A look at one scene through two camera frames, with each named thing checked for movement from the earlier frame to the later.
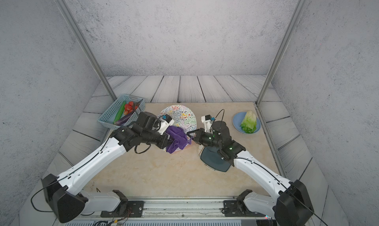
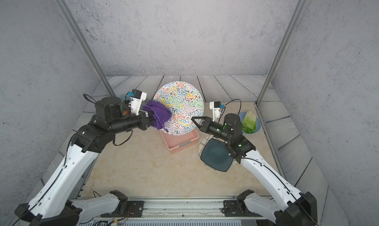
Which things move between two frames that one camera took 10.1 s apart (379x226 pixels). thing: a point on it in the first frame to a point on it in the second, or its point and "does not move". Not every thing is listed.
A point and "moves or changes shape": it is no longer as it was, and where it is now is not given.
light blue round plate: x=238 y=119 does not move
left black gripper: x=165 y=142 to x=144 y=121
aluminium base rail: x=182 y=206 does not move
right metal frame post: x=286 y=43 does not move
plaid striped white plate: x=212 y=157 moves or changes shape
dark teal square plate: x=212 y=157 does not move
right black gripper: x=198 y=138 to x=207 y=127
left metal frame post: x=94 y=61 does not move
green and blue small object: x=249 y=124 does not move
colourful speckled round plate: x=181 y=116 moves or changes shape
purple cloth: x=181 y=141 to x=162 y=114
